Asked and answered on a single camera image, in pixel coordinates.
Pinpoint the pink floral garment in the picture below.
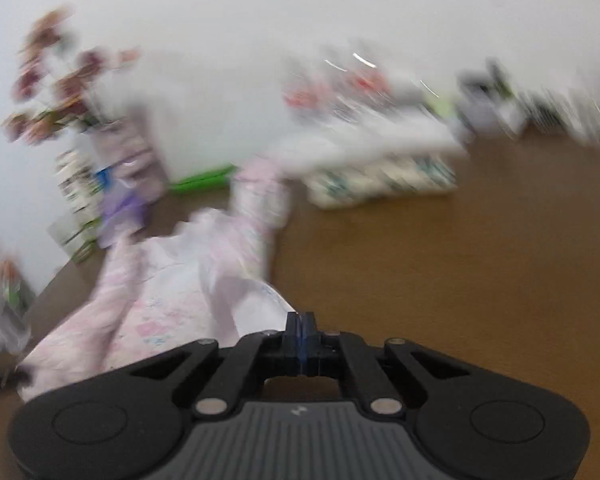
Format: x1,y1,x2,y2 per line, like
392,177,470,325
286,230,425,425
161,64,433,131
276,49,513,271
18,158,294,402

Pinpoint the white teal patterned storage bag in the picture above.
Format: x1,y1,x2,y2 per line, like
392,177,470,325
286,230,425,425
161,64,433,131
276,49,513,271
303,155,457,209

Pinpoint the green rolled mat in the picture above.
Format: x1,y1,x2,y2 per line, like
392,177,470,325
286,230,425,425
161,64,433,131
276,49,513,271
170,165,236,194

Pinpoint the purple tissue box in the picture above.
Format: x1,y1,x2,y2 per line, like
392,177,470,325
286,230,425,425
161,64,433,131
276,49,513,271
97,179,147,249

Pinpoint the clear red printed plastic bag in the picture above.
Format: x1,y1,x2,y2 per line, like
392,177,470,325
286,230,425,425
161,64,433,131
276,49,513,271
280,46,437,124

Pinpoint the pink artificial flower bouquet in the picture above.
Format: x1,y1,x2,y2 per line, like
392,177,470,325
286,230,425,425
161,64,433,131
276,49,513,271
1,6,140,145

